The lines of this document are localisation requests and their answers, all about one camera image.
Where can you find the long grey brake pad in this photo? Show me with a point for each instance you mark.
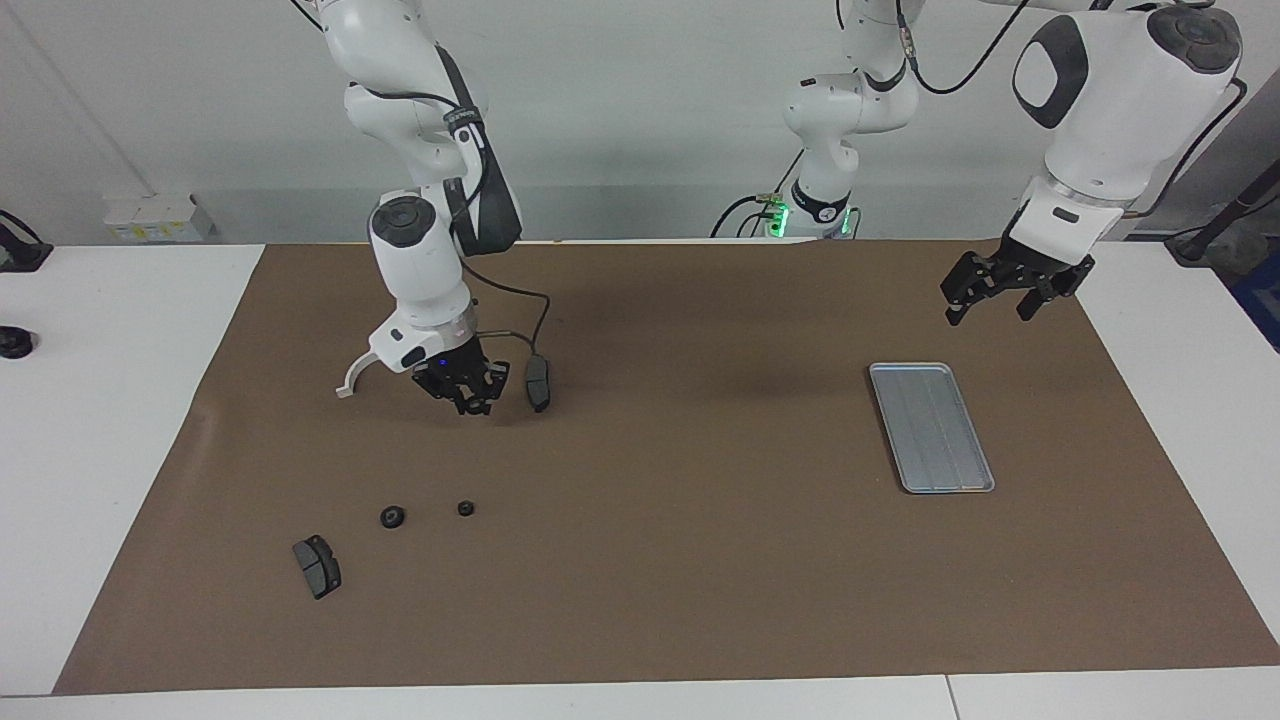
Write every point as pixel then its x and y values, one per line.
pixel 538 382

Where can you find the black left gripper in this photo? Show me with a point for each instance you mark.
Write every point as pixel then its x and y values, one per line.
pixel 1040 270

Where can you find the white wall socket box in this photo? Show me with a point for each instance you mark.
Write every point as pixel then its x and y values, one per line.
pixel 150 215

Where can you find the silver metal tray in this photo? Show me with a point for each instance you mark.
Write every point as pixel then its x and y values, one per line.
pixel 932 428

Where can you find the black table clamp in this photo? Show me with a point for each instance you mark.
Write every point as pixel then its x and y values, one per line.
pixel 22 255

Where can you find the white curved plastic bracket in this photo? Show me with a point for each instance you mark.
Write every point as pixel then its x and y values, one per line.
pixel 352 375

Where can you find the black round knob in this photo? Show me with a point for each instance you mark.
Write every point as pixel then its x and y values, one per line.
pixel 15 342

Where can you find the short dark brake pad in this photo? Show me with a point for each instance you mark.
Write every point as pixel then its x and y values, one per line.
pixel 318 567

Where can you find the brown table mat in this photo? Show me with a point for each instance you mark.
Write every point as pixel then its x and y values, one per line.
pixel 700 560

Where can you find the black stand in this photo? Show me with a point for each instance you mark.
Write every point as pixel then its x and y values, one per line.
pixel 1205 240

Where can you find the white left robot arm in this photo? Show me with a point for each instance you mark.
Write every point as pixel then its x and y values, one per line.
pixel 1100 100

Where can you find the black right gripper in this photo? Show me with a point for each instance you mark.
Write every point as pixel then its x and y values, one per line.
pixel 462 370

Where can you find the blue crate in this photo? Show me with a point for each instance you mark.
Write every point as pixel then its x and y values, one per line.
pixel 1265 300

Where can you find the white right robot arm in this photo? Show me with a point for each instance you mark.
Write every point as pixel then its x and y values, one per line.
pixel 420 260

